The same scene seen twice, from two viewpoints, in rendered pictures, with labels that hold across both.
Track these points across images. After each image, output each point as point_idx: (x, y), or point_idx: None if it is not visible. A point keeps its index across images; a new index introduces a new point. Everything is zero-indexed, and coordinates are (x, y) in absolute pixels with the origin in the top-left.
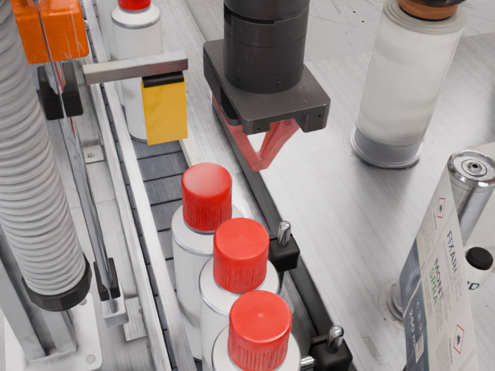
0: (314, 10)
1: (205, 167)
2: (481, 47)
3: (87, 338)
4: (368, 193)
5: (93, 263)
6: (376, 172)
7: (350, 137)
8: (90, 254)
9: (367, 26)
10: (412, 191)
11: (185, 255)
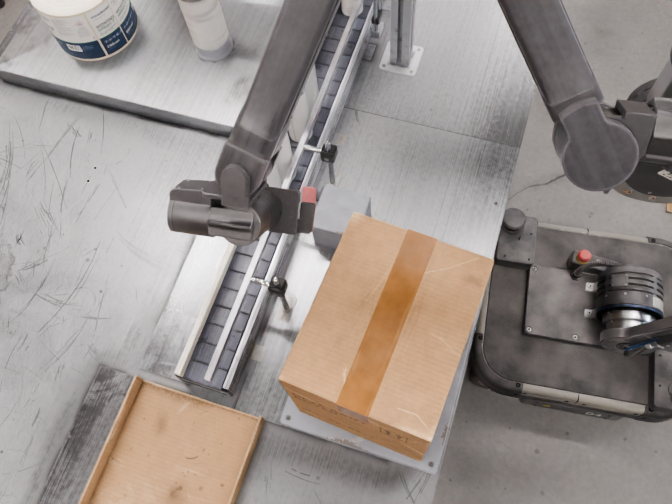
0: (111, 197)
1: None
2: (87, 77)
3: (389, 51)
4: (248, 29)
5: (378, 19)
6: (234, 36)
7: (226, 54)
8: (370, 85)
9: (98, 162)
10: (230, 21)
11: None
